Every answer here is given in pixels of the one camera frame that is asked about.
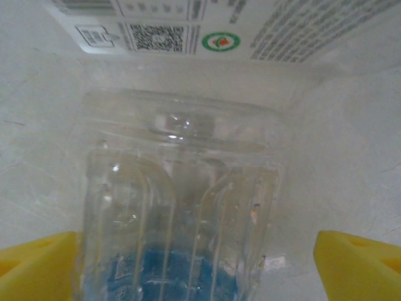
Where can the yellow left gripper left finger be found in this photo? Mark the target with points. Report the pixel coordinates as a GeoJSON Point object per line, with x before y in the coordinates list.
{"type": "Point", "coordinates": [34, 272]}

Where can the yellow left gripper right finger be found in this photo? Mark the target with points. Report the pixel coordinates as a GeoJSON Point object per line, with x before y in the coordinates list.
{"type": "Point", "coordinates": [363, 272]}

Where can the clear bottle blue label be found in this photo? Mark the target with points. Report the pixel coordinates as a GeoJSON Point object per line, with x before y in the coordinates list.
{"type": "Point", "coordinates": [181, 203]}

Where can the clear square bottle white label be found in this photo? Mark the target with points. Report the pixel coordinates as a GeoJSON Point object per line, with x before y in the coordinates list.
{"type": "Point", "coordinates": [219, 19]}

